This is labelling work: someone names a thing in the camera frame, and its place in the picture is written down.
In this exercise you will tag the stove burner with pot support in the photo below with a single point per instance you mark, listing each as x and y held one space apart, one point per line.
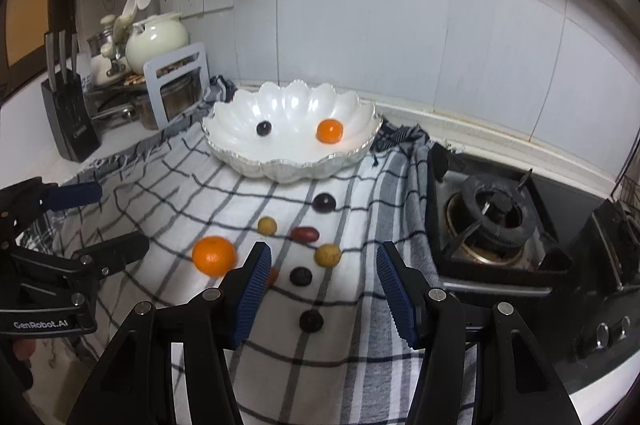
612 235
492 215

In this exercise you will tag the silver stove knob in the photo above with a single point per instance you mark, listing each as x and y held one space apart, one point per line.
625 326
602 335

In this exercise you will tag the person's left hand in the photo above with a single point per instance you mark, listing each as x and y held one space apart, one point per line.
22 348

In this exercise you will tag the black gas stove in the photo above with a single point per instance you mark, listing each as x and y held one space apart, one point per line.
565 210

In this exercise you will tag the white scalloped bowl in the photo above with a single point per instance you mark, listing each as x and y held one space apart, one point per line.
290 125

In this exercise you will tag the orange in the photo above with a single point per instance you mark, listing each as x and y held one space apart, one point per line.
330 131
215 256

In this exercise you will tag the black knife block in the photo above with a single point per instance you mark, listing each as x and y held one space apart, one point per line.
70 120

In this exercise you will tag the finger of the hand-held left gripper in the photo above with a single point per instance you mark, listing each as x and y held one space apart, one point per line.
75 196
120 250

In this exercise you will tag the blue checked cloth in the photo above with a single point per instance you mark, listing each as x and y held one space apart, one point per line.
340 370

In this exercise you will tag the dark purple grape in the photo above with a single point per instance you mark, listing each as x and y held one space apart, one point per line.
311 321
301 276
324 203
264 128

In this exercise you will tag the cream ceramic teapot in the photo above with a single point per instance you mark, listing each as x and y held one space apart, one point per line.
160 42

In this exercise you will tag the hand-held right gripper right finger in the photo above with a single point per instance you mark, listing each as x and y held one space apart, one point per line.
397 300

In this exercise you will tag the red cherry tomato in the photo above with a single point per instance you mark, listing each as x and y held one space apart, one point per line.
305 234

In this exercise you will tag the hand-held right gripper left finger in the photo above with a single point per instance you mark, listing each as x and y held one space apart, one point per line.
252 290

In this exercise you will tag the white toaster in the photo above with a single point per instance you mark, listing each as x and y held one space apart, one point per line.
150 97

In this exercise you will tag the stainless steel pot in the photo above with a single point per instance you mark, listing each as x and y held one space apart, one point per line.
175 97

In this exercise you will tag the yellow longan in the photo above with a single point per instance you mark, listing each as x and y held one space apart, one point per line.
327 254
267 225

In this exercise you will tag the steel pan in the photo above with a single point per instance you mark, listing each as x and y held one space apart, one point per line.
117 112

